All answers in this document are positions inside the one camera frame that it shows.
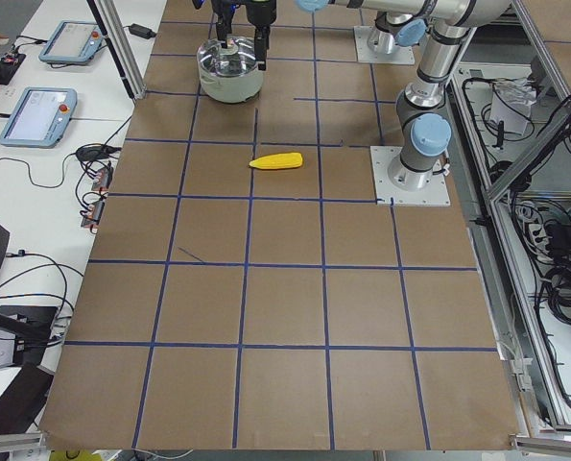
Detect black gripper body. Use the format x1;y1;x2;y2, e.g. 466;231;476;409
245;0;276;25
192;0;242;13

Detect glass pot lid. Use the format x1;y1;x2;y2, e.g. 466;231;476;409
197;36;258;78

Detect yellow corn cob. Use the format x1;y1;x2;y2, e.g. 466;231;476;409
249;152;304;170

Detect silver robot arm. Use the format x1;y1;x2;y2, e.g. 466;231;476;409
210;1;426;61
335;1;510;192

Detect pale green metal pot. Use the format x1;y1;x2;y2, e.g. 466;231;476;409
198;65;264;104

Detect black power adapter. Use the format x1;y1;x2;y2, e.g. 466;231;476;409
129;23;156;39

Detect far blue teach pendant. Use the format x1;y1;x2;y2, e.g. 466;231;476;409
38;20;104;65

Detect blue teach pendant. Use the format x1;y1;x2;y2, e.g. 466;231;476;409
0;87;78;148
38;20;104;65

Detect near blue teach pendant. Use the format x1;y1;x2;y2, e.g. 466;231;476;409
0;87;78;148

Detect small electronics boards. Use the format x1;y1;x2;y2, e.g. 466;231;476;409
80;164;113;233

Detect brown paper table mat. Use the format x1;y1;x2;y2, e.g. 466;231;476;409
40;1;518;450

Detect white paper bag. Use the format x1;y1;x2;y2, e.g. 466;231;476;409
489;78;536;135

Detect aluminium frame post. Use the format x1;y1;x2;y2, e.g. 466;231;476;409
86;0;146;101

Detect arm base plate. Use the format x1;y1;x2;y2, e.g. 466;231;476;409
370;146;451;207
353;26;415;65

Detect black camera stand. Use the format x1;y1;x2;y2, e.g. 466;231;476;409
0;225;57;369

